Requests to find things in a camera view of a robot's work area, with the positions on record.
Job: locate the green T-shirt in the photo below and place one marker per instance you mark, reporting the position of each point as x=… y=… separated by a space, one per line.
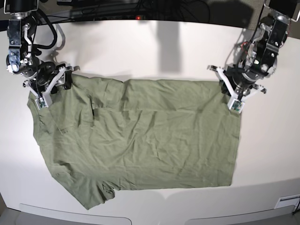
x=104 y=135

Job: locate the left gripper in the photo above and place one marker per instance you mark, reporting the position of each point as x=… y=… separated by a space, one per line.
x=241 y=79

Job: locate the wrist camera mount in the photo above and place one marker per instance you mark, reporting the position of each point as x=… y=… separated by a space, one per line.
x=44 y=100
x=235 y=103

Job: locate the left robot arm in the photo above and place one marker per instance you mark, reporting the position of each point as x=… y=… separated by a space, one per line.
x=258 y=56

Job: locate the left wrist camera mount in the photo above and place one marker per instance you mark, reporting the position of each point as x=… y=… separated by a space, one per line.
x=235 y=103

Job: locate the black power strip red light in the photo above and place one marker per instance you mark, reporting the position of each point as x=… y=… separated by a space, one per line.
x=117 y=12

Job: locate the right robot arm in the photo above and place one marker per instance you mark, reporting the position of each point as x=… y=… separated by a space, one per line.
x=23 y=52

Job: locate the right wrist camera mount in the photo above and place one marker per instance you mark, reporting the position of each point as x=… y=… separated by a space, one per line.
x=44 y=100

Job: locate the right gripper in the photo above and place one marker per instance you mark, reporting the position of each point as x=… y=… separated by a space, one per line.
x=39 y=77

